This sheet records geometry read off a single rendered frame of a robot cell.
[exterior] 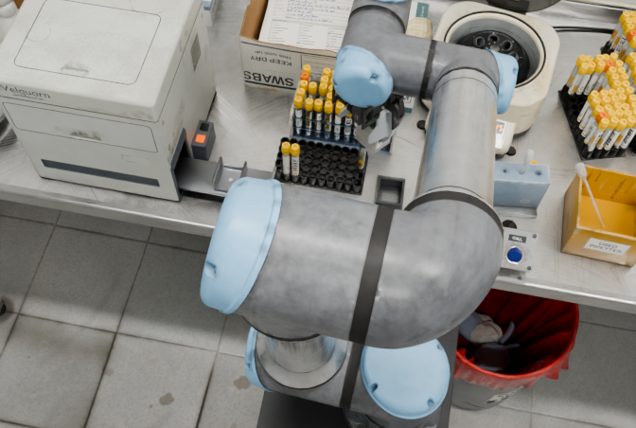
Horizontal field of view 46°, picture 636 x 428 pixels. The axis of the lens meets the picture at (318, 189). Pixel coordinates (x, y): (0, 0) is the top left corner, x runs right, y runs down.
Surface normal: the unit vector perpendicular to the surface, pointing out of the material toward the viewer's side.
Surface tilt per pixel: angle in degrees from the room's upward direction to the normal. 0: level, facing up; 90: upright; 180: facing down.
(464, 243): 31
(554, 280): 0
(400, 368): 8
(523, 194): 90
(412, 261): 14
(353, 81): 91
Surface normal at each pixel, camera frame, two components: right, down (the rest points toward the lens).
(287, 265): -0.09, -0.02
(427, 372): 0.14, -0.43
